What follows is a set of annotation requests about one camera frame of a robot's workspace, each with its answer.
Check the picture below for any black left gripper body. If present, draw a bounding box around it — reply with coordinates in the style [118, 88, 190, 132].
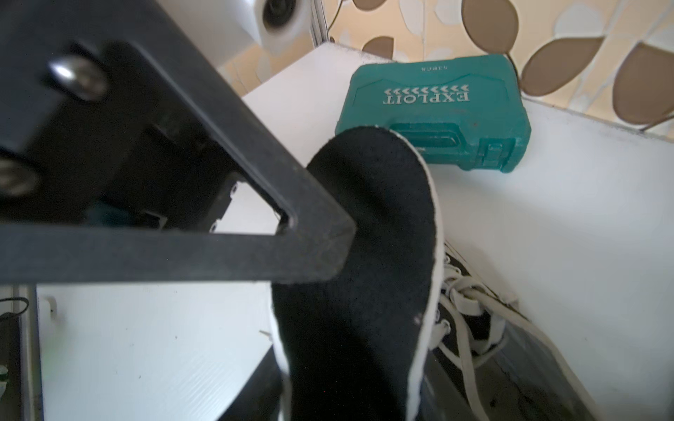
[1, 1, 247, 233]

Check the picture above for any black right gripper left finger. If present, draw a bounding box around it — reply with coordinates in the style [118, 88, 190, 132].
[218, 347, 283, 421]

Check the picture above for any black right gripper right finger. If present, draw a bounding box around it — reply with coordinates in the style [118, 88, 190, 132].
[418, 352, 476, 421]

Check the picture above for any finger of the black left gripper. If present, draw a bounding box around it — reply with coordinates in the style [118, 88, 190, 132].
[0, 41, 357, 285]

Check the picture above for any black white canvas sneaker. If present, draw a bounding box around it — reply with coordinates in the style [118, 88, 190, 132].
[429, 243, 602, 420]

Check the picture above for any black insole with white edge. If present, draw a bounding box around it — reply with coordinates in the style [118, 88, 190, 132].
[271, 127, 444, 420]

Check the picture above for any green plastic tool case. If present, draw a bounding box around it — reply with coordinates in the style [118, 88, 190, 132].
[335, 54, 531, 173]

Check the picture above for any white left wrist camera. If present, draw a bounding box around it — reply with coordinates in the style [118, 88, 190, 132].
[159, 0, 312, 68]

